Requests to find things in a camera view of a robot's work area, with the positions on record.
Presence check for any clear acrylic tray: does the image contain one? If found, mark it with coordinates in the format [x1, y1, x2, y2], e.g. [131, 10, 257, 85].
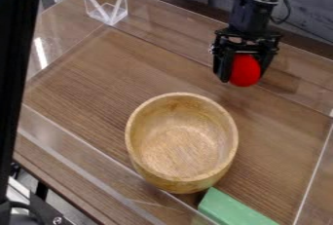
[15, 0, 333, 225]

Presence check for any black vertical pole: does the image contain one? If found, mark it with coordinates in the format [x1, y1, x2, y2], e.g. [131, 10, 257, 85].
[0, 0, 39, 204]

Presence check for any red felt fruit green leaf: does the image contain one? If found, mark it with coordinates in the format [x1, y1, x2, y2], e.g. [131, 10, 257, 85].
[229, 54, 262, 87]

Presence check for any wooden bowl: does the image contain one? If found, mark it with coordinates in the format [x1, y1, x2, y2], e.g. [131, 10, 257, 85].
[124, 93, 239, 194]

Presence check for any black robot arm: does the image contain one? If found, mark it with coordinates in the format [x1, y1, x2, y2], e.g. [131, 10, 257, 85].
[210, 0, 292, 87]

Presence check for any black clamp with cable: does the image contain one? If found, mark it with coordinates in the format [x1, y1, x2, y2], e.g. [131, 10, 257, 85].
[0, 194, 75, 225]

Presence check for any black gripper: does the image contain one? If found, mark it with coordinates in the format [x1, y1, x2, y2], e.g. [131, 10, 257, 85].
[210, 28, 282, 83]

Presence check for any green block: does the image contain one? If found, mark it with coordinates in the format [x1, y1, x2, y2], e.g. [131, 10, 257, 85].
[198, 187, 280, 225]

